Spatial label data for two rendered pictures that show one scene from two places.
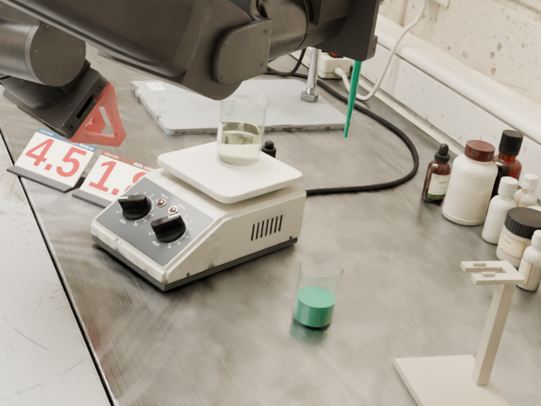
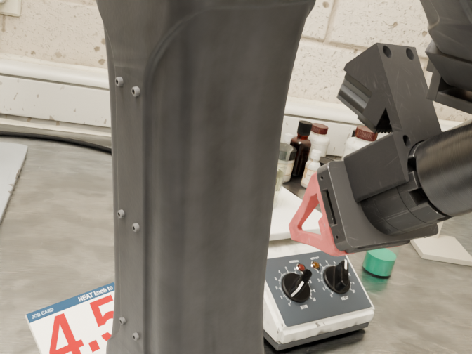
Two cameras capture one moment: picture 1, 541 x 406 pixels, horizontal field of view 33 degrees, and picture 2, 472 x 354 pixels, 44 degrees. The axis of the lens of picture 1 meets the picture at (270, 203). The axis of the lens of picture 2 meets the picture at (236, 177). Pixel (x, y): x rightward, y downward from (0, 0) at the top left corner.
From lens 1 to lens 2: 1.07 m
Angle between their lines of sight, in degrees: 71
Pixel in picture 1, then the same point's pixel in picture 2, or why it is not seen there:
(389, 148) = (81, 152)
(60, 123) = (435, 227)
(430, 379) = (440, 249)
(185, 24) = not seen: outside the picture
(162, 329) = (423, 343)
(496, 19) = (93, 19)
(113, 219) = (296, 312)
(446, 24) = (22, 31)
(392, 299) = not seen: hidden behind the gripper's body
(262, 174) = (284, 199)
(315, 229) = not seen: hidden behind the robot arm
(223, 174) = (289, 214)
